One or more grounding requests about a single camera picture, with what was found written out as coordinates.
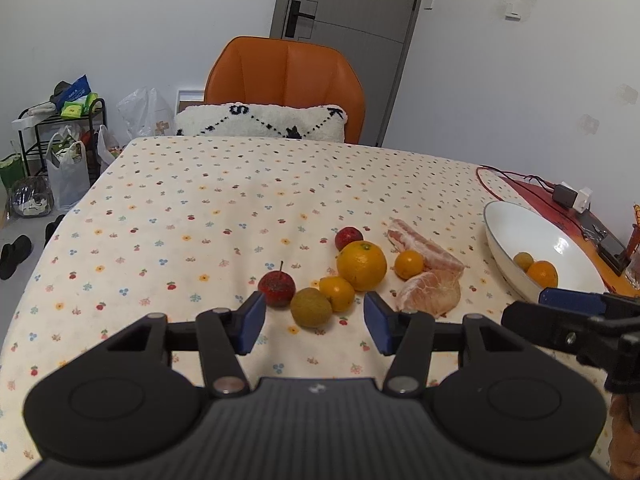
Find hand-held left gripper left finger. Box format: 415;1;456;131
105;290;268;397

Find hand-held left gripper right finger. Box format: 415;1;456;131
363;290;535;397

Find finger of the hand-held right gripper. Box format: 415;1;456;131
501;301;626;358
539;287;640;322

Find red hawthorn fruit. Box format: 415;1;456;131
258;261;297;308
334;227;364;252

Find large orange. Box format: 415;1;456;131
336;240;388;292

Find small mandarin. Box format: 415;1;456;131
394;250;426;281
319;276;356;312
527;260;559;291

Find white bowl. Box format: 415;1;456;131
483;201;608;303

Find person's right hand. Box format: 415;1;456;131
607;394;640;480

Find brown kiwi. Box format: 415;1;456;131
290;287;333;329

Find peeled pomelo piece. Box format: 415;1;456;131
387;218;466;273
396;269;462;318

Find black small device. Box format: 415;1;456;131
597;232;628;273

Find red orange mat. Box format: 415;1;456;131
505;180;640;296

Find white power adapter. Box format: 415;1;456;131
562;181;593;211

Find white black-patterned cushion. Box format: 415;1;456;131
174;103;347;142

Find black slipper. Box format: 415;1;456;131
0;235;33;281
45;215;66;248

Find white plastic bag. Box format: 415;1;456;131
46;132;91;211
95;125;118;176

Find white framed board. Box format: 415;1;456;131
176;89;206;116

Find translucent plastic bag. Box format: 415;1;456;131
117;87;176;138

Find orange chair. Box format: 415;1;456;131
204;36;366;145

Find clear plastic bag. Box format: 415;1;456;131
9;176;53;218

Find green packets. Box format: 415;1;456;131
60;92;98;121

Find green bag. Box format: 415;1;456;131
0;152;23;191

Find black metal rack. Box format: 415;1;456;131
12;97;108;186

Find blue bag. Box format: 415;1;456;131
60;75;91;106

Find black door handle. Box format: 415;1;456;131
284;0;316;38

